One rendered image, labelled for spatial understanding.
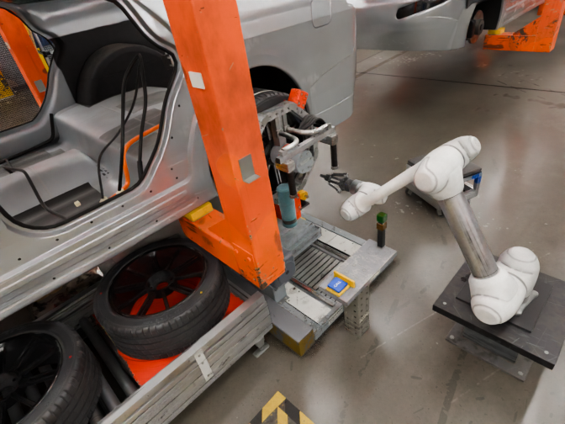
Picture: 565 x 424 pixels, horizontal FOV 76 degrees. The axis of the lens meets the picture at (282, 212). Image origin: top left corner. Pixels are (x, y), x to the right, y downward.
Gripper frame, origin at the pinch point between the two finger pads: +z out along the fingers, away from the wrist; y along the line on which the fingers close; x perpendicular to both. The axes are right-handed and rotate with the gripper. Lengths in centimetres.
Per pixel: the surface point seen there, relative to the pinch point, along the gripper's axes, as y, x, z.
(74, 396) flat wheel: -128, 101, -1
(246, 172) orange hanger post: -18, 87, -28
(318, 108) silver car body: 39.8, 3.0, 24.4
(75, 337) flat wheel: -116, 98, 22
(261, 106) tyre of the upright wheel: 18, 54, 17
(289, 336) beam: -87, 16, -31
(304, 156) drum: 3.1, 32.5, -5.3
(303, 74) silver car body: 50, 27, 24
